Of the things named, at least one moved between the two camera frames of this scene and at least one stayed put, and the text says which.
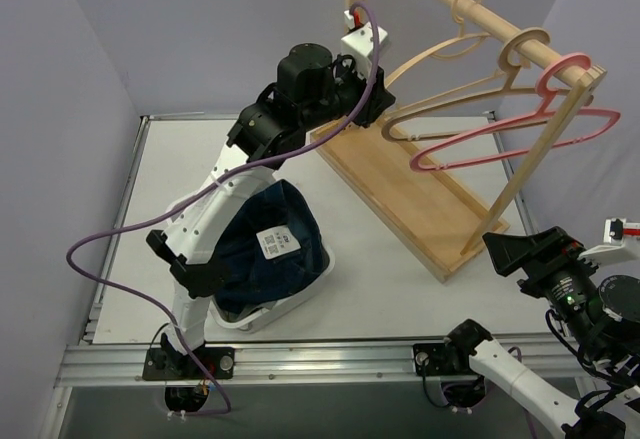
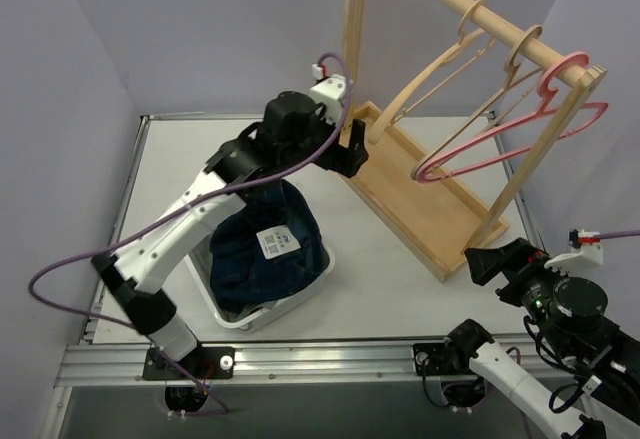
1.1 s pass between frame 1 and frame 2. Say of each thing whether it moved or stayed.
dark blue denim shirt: stayed
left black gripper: moved
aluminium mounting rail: stayed
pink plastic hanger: moved
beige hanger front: moved
